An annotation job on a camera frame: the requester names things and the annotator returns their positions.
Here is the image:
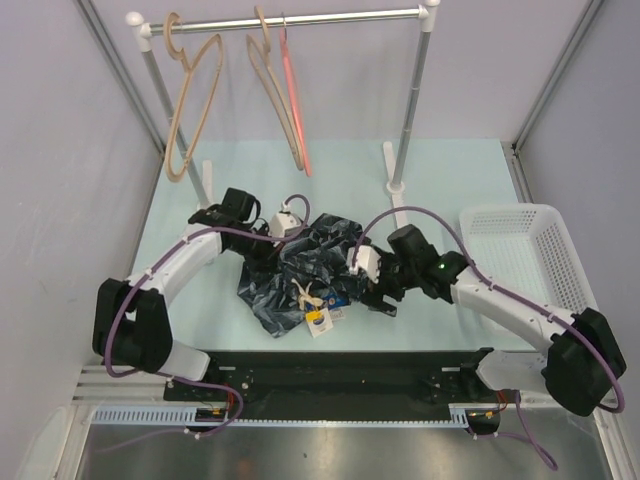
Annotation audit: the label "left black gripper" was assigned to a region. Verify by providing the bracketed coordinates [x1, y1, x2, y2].
[227, 222, 284, 275]

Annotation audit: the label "pink hanger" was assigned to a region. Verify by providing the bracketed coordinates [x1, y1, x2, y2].
[280, 18, 312, 177]

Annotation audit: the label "dark patterned shorts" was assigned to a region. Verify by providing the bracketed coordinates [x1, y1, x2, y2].
[237, 213, 369, 338]

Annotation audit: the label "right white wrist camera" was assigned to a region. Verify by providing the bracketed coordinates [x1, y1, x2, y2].
[347, 246, 381, 284]

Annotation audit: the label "silver clothes rack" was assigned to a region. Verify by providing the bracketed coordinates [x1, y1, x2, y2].
[125, 1, 440, 209]

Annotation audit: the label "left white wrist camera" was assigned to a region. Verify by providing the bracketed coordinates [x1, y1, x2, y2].
[268, 201, 303, 242]

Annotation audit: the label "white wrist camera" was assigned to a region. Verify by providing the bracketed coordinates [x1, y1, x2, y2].
[347, 246, 381, 284]
[268, 201, 303, 242]

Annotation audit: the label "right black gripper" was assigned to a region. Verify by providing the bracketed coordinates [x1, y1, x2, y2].
[361, 247, 419, 316]

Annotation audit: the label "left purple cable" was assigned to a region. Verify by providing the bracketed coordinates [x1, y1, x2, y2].
[94, 193, 314, 451]

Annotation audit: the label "white slotted cable duct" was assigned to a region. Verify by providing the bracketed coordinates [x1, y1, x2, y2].
[91, 405, 499, 429]

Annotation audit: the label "blue card tag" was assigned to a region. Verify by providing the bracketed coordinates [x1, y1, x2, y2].
[323, 294, 350, 310]

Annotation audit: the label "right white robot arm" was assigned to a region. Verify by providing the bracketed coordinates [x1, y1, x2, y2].
[347, 224, 627, 416]

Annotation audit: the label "wooden hanger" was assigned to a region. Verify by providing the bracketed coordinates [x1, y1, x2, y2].
[246, 5, 304, 171]
[163, 12, 224, 182]

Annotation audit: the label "left wooden hanger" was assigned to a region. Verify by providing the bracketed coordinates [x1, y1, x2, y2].
[163, 12, 224, 182]

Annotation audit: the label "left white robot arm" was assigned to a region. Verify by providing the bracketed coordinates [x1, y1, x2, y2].
[92, 188, 274, 400]

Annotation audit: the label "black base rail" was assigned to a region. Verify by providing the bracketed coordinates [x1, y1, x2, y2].
[164, 348, 544, 435]

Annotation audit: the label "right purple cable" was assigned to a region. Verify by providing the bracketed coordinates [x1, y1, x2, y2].
[352, 205, 626, 472]

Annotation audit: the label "white plastic basket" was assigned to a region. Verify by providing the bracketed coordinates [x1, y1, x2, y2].
[459, 203, 598, 313]

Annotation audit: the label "purple cable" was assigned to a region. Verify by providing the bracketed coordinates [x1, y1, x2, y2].
[94, 193, 314, 451]
[352, 205, 626, 472]

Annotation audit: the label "middle wooden hanger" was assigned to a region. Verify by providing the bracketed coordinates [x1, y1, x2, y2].
[246, 5, 304, 171]

